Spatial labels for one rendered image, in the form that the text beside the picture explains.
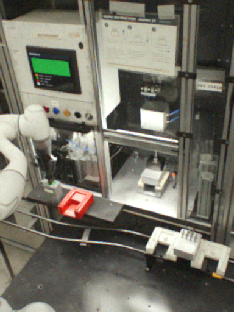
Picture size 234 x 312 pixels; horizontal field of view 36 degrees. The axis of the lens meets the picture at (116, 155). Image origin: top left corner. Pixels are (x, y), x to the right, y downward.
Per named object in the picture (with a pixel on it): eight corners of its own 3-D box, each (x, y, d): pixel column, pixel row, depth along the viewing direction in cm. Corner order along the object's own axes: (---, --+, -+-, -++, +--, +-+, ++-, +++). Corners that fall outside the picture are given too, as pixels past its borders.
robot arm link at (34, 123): (52, 128, 179) (26, 130, 180) (47, 100, 170) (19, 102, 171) (49, 140, 170) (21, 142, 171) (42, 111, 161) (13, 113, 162)
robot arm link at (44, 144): (38, 128, 180) (40, 139, 183) (27, 138, 173) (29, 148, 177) (53, 131, 177) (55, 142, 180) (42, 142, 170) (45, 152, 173)
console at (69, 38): (21, 116, 183) (-3, 22, 157) (52, 91, 204) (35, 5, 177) (94, 129, 167) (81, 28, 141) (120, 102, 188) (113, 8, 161)
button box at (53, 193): (46, 201, 198) (41, 184, 192) (53, 192, 204) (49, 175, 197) (58, 205, 195) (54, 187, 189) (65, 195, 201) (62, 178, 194)
